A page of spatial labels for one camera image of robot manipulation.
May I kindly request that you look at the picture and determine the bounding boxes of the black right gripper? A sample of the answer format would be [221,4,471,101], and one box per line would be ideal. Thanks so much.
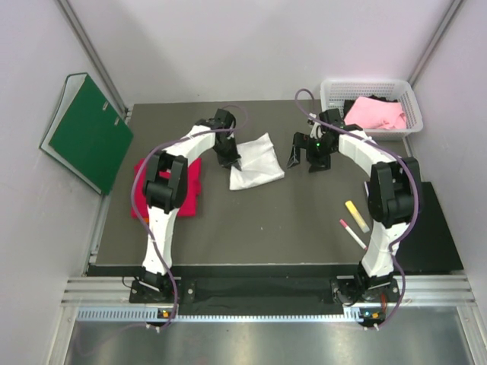
[287,132,336,173]

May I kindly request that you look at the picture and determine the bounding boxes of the white t shirt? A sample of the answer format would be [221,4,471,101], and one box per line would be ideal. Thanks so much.
[229,132,285,191]

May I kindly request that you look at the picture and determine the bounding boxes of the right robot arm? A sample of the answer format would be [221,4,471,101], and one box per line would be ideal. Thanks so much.
[288,109,422,301]

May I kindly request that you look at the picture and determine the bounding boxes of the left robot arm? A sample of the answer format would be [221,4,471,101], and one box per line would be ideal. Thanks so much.
[131,106,240,302]

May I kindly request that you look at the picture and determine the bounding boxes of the yellow marker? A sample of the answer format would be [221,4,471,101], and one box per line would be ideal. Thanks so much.
[345,200,370,233]

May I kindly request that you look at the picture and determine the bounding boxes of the pink white pen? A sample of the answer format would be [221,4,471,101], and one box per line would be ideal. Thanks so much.
[339,219,368,250]

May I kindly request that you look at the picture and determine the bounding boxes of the black t shirt in basket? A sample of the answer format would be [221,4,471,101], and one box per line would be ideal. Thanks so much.
[343,95,399,116]

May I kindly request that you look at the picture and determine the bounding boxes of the pink t shirt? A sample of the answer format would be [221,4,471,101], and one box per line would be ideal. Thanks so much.
[344,97,407,130]

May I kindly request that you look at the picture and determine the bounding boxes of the white plastic laundry basket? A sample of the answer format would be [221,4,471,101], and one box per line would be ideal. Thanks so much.
[320,79,423,141]

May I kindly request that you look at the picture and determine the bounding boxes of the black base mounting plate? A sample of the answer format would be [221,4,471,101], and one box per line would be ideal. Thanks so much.
[129,264,399,316]

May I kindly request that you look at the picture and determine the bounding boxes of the black flat box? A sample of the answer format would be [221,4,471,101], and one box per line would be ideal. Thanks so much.
[396,182,463,275]

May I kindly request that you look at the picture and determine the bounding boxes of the green ring binder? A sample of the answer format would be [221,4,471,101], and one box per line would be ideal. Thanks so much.
[40,73,133,195]

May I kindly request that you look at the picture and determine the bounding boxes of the aluminium frame rail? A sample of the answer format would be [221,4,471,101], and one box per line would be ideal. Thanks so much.
[61,275,475,306]

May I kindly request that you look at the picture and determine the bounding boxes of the grey slotted cable duct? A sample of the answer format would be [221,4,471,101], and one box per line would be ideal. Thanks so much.
[75,306,385,322]

